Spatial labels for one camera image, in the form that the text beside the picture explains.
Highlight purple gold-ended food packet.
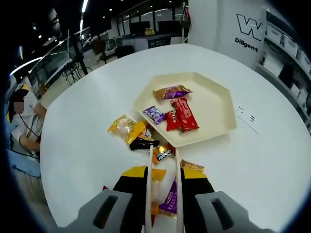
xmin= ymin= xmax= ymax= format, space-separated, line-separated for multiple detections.
xmin=153 ymin=84 xmax=193 ymax=100

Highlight black monitor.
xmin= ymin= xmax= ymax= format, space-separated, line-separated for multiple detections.
xmin=129 ymin=21 xmax=151 ymax=34
xmin=157 ymin=20 xmax=182 ymax=34

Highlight grey metal shelving rack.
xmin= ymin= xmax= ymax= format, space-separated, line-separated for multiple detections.
xmin=257 ymin=8 xmax=311 ymax=117

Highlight small red food packet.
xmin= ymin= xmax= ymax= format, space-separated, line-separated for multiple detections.
xmin=165 ymin=110 xmax=183 ymax=132

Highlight dark reception counter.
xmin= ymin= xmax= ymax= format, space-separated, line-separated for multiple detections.
xmin=122 ymin=33 xmax=183 ymax=49

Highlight black stand pole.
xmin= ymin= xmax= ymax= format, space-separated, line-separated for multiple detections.
xmin=71 ymin=29 xmax=89 ymax=76

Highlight row of white storage boxes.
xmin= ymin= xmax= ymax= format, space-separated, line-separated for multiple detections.
xmin=266 ymin=24 xmax=311 ymax=64

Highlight rectangular ceiling light panel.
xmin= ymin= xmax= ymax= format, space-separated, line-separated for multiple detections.
xmin=79 ymin=0 xmax=89 ymax=32

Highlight black bag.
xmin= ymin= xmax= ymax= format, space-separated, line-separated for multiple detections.
xmin=278 ymin=63 xmax=296 ymax=87

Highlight coat rack with bags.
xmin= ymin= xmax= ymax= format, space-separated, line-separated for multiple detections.
xmin=180 ymin=1 xmax=193 ymax=45

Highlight small orange food packet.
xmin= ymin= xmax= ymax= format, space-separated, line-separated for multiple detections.
xmin=152 ymin=143 xmax=175 ymax=166

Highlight black food packet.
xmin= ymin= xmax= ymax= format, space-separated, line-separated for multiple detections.
xmin=129 ymin=138 xmax=160 ymax=151

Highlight long red food packet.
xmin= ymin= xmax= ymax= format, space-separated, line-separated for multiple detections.
xmin=171 ymin=97 xmax=200 ymax=133

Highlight person's beige trousers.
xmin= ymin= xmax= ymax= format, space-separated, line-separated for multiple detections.
xmin=13 ymin=169 xmax=58 ymax=230

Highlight small purple food packet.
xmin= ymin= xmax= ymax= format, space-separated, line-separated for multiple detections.
xmin=143 ymin=105 xmax=166 ymax=125

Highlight black cable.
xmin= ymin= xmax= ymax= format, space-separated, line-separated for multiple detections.
xmin=20 ymin=114 xmax=40 ymax=144

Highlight orange wafer food packet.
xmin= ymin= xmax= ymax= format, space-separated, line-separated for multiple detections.
xmin=180 ymin=159 xmax=205 ymax=172

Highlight gold food packet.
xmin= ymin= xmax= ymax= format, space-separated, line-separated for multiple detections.
xmin=127 ymin=120 xmax=154 ymax=144

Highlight cream food tongs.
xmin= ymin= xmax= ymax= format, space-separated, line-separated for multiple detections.
xmin=145 ymin=145 xmax=185 ymax=233

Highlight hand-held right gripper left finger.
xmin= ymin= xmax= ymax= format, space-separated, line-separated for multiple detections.
xmin=57 ymin=165 xmax=149 ymax=233

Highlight large purple food packet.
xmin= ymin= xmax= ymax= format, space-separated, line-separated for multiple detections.
xmin=158 ymin=178 xmax=179 ymax=220

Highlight yellow clear food packet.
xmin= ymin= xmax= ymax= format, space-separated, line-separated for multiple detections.
xmin=107 ymin=114 xmax=139 ymax=144
xmin=151 ymin=168 xmax=177 ymax=226

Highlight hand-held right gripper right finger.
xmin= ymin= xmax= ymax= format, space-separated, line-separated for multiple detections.
xmin=179 ymin=167 xmax=275 ymax=233

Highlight black chair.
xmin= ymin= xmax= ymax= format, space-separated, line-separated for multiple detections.
xmin=116 ymin=45 xmax=135 ymax=59

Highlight cream hexagonal container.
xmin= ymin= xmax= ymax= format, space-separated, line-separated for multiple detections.
xmin=133 ymin=71 xmax=238 ymax=148

